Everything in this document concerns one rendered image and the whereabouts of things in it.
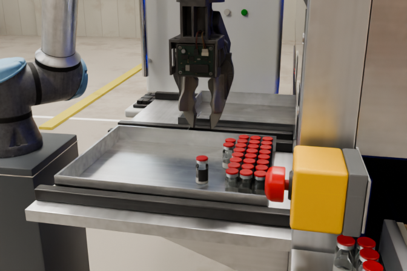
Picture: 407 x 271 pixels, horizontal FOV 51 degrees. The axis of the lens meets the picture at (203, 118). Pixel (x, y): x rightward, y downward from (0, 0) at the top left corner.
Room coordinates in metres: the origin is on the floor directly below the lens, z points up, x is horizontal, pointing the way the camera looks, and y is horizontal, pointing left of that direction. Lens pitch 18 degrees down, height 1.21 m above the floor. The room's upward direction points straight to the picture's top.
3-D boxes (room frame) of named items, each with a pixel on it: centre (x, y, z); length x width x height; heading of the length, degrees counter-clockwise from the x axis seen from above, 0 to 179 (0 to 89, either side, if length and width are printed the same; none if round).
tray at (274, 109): (1.02, -0.13, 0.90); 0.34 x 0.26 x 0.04; 79
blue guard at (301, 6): (1.49, -0.32, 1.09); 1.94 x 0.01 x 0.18; 169
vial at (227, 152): (0.73, -0.05, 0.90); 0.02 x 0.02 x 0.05
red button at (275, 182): (0.43, -0.09, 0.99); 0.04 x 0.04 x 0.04; 79
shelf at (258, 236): (0.87, -0.03, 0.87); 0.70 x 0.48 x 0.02; 169
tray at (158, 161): (0.71, 0.05, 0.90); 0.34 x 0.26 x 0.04; 78
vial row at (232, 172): (0.69, -0.06, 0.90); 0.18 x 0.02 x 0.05; 168
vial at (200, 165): (0.66, 0.00, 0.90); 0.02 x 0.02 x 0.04
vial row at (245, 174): (0.69, -0.08, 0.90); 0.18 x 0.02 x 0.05; 168
